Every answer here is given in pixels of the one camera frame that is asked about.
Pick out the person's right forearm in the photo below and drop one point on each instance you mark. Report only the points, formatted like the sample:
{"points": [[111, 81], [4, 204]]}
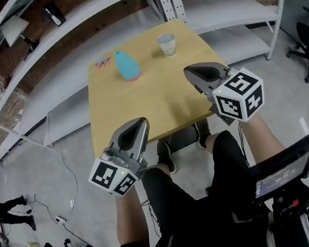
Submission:
{"points": [[264, 141]]}

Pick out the person's black shorts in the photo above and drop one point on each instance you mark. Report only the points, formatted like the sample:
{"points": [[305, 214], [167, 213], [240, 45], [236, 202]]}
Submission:
{"points": [[201, 197]]}

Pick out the white power strip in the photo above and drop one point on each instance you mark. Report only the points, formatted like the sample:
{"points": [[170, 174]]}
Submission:
{"points": [[61, 219]]}

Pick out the person's left leg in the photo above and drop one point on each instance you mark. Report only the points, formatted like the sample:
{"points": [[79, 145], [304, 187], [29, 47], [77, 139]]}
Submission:
{"points": [[163, 167]]}

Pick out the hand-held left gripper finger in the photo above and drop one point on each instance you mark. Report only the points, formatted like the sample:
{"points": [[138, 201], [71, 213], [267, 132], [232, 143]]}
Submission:
{"points": [[122, 130], [144, 138]]}

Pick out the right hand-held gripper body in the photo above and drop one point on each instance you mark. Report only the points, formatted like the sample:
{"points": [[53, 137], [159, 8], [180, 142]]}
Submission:
{"points": [[240, 96]]}

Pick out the person's leg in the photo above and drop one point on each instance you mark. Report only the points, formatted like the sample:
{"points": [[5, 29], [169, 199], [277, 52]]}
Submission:
{"points": [[163, 167], [211, 140]]}

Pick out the small pink blue toy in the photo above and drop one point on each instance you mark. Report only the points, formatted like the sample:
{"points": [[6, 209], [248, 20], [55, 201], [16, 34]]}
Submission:
{"points": [[103, 63]]}

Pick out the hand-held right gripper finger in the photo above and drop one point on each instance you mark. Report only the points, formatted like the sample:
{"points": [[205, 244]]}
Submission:
{"points": [[217, 67], [203, 85]]}

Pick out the person's black shoe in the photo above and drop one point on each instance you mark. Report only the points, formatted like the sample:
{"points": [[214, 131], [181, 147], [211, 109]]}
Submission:
{"points": [[203, 134], [165, 155]]}

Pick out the person's left black shoe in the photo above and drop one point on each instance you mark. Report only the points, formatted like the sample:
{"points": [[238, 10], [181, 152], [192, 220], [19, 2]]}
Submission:
{"points": [[165, 155]]}

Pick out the short white shelving rack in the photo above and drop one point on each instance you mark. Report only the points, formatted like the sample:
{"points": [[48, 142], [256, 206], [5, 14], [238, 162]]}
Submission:
{"points": [[227, 9]]}

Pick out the person's right leg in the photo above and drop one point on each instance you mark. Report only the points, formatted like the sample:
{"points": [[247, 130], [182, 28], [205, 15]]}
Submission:
{"points": [[211, 140]]}

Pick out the white paper cup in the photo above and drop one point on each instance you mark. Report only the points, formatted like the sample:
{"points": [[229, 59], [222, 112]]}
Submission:
{"points": [[168, 46]]}

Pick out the long white shelving rack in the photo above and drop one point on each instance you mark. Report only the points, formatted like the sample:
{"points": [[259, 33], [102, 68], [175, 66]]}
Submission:
{"points": [[89, 10]]}

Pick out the person's right black shoe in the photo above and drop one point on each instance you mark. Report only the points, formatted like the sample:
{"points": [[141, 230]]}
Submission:
{"points": [[203, 134]]}

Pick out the teal vase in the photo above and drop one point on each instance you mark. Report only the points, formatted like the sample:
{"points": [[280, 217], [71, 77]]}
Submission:
{"points": [[127, 66]]}

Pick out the white shade table lamp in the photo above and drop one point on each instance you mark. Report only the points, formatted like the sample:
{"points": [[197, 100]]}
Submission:
{"points": [[13, 29]]}

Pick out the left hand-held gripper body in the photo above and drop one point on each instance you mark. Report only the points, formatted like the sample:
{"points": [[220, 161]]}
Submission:
{"points": [[110, 177]]}

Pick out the black chest monitor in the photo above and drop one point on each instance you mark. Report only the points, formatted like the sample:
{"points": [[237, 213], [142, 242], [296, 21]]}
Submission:
{"points": [[284, 169]]}

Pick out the black monitor mount rig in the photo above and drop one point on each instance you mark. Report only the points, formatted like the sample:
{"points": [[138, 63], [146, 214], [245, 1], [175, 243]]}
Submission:
{"points": [[293, 220]]}

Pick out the dark bottle with white label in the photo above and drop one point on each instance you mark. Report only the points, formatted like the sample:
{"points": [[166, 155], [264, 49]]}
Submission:
{"points": [[55, 14]]}

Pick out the person's left forearm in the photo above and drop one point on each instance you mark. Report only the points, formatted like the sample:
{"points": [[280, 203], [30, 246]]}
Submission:
{"points": [[132, 219]]}

